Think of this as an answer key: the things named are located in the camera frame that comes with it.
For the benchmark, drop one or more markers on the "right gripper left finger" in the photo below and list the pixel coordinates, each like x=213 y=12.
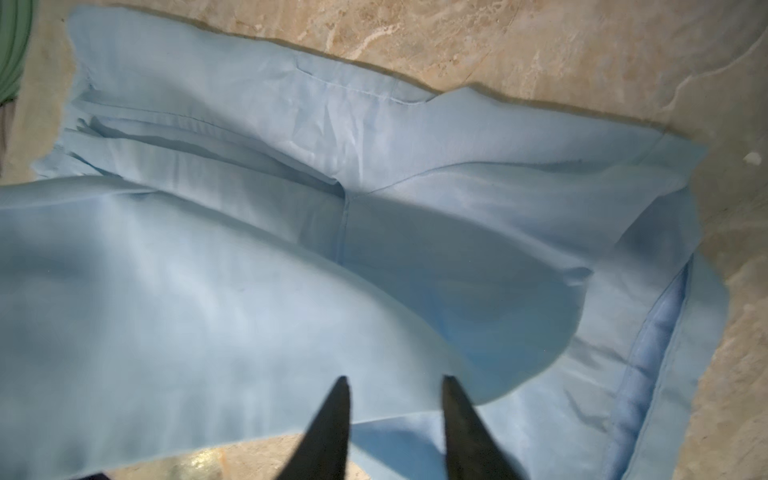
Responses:
x=322 y=452

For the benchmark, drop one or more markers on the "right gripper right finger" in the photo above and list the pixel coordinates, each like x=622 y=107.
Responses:
x=471 y=452

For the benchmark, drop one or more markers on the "light blue long sleeve shirt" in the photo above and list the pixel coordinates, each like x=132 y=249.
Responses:
x=225 y=226

